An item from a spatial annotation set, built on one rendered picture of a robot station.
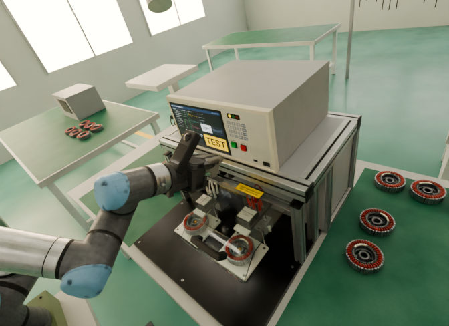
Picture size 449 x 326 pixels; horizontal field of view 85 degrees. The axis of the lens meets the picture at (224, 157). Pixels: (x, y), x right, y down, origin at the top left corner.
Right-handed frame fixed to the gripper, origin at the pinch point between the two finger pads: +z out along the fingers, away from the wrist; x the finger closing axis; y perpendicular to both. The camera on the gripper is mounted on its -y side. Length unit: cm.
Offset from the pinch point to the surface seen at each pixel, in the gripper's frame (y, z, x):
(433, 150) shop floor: 22, 233, 48
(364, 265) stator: 31, 28, 41
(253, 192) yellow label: 10.4, 6.2, 9.7
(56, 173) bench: 52, -6, -153
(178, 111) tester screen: -10.0, 3.1, -24.3
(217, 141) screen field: -2.2, 6.8, -7.6
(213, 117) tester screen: -10.5, 2.9, -6.5
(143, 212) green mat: 45, 6, -54
